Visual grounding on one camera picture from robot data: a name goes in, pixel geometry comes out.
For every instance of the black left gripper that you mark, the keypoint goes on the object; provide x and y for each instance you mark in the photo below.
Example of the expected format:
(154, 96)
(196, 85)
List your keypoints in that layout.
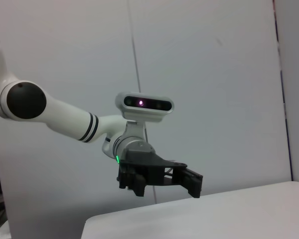
(149, 161)

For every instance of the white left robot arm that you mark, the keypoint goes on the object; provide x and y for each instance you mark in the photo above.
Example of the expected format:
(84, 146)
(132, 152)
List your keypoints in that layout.
(64, 112)

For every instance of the silver camera mount bracket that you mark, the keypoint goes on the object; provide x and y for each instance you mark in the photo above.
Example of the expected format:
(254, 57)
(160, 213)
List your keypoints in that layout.
(135, 132)

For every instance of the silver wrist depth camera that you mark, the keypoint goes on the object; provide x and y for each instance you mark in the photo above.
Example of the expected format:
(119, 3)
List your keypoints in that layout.
(144, 104)

